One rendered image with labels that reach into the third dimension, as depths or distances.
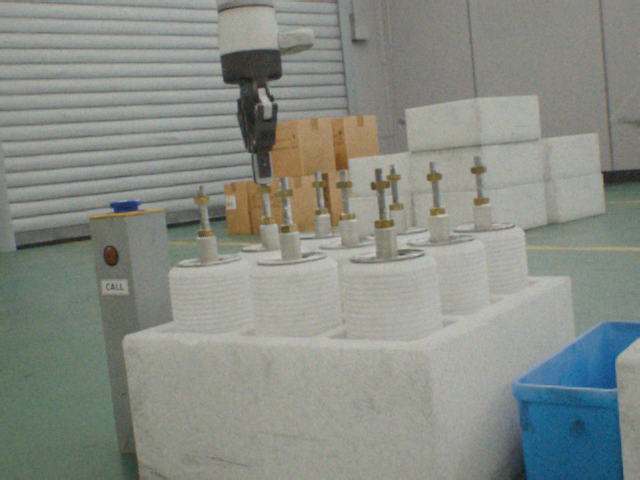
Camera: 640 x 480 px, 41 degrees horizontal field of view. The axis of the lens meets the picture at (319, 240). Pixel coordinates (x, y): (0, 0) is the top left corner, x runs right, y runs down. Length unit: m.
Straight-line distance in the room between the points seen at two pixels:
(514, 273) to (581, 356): 0.12
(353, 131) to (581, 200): 1.52
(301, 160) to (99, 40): 2.21
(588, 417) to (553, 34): 6.04
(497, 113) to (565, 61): 3.29
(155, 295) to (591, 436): 0.57
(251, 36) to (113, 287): 0.36
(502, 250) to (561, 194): 2.73
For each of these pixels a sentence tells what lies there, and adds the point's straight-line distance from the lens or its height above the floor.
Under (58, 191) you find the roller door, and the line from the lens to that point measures 6.03.
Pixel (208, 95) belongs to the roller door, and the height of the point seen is 0.96.
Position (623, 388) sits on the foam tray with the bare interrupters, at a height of 0.16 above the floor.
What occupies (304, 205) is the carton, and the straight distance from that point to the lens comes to 4.57.
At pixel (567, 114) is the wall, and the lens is 6.72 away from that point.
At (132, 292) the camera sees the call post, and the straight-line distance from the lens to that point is 1.10.
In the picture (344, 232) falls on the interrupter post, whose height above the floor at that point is 0.27.
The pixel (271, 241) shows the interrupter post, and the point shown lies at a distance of 1.07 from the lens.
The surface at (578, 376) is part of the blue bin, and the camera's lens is 1.03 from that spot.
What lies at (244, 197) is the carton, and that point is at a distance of 4.80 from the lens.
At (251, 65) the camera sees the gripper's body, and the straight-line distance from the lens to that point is 1.05.
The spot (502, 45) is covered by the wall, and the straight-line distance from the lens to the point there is 7.08.
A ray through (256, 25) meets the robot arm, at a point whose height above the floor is 0.52.
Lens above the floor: 0.35
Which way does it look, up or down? 5 degrees down
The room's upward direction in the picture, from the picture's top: 6 degrees counter-clockwise
